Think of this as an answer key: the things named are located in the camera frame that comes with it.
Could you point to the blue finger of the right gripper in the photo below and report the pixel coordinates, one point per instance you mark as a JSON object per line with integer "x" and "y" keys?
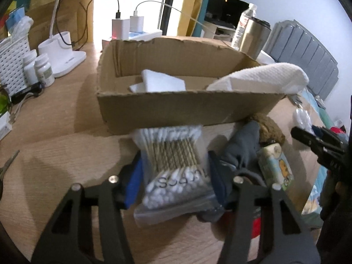
{"x": 328, "y": 136}

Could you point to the left gripper right finger with black blue pad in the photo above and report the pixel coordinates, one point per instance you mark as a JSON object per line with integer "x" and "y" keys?
{"x": 284, "y": 238}

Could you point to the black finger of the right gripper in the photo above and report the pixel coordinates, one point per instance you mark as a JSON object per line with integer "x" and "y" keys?
{"x": 310, "y": 140}

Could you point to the left gripper left finger with black blue pad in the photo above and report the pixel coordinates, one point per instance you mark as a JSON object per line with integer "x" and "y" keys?
{"x": 67, "y": 237}

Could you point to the red plush pouch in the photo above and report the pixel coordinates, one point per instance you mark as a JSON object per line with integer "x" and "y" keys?
{"x": 256, "y": 227}

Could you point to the small cartoon tissue pack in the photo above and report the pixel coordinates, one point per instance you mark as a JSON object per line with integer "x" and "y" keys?
{"x": 274, "y": 166}

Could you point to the white paper towel roll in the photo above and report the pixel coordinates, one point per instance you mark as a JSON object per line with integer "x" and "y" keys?
{"x": 274, "y": 78}

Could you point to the bag of cotton swabs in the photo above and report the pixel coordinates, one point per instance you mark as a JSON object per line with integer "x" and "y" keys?
{"x": 177, "y": 174}

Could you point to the clear bag cotton balls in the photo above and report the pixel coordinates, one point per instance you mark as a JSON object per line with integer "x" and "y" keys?
{"x": 302, "y": 120}

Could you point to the brown plush toy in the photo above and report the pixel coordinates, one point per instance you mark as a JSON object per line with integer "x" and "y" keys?
{"x": 270, "y": 133}

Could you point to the grey fabric glove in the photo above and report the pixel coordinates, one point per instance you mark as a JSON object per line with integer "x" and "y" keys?
{"x": 237, "y": 158}

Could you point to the grey bed headboard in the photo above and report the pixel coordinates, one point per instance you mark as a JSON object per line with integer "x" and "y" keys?
{"x": 291, "y": 42}

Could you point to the steel travel mug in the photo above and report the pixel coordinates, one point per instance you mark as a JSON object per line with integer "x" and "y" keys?
{"x": 254, "y": 37}

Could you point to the clear water bottle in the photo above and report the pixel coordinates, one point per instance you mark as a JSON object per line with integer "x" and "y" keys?
{"x": 241, "y": 26}

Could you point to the small white plug adapter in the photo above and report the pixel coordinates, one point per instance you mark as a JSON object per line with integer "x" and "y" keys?
{"x": 5, "y": 125}

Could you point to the green glass jar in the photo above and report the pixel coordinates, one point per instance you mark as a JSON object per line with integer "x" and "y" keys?
{"x": 5, "y": 102}

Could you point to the black flashlight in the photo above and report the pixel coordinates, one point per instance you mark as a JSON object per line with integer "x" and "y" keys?
{"x": 34, "y": 90}

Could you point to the black monitor on stand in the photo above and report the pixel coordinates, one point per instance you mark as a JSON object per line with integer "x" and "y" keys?
{"x": 225, "y": 13}

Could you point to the brown cardboard box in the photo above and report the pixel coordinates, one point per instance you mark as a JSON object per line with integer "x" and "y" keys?
{"x": 199, "y": 62}

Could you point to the white pill bottle left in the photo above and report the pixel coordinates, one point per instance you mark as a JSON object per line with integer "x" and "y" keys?
{"x": 29, "y": 67}

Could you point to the white pill bottle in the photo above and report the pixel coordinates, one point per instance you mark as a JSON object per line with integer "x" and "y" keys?
{"x": 44, "y": 70}
{"x": 29, "y": 67}

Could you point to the white pill bottle right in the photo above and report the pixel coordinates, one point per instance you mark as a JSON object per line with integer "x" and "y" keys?
{"x": 44, "y": 70}

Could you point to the white folded tissue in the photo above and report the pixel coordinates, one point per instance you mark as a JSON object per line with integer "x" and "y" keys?
{"x": 154, "y": 81}

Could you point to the white desk lamp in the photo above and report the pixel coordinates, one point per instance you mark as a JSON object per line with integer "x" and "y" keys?
{"x": 59, "y": 49}

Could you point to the yellow curtain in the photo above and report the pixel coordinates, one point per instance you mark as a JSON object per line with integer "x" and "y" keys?
{"x": 189, "y": 13}

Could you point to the white power strip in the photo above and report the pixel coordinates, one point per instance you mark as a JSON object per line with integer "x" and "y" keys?
{"x": 142, "y": 36}

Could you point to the white woven plastic basket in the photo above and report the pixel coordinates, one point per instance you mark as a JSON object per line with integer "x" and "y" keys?
{"x": 12, "y": 68}

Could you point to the black handled scissors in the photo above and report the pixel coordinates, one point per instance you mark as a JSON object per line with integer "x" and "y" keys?
{"x": 4, "y": 170}

